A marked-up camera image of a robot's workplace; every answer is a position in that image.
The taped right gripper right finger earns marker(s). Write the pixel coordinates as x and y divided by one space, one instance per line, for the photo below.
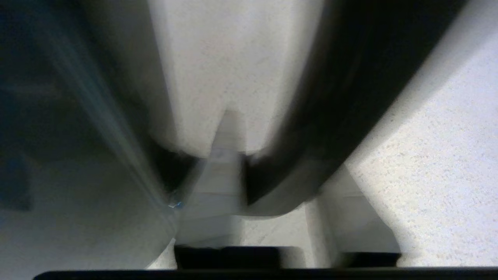
350 221

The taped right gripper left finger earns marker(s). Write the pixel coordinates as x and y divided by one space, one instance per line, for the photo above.
218 186

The black electric kettle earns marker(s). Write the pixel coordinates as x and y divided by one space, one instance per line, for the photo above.
58 116

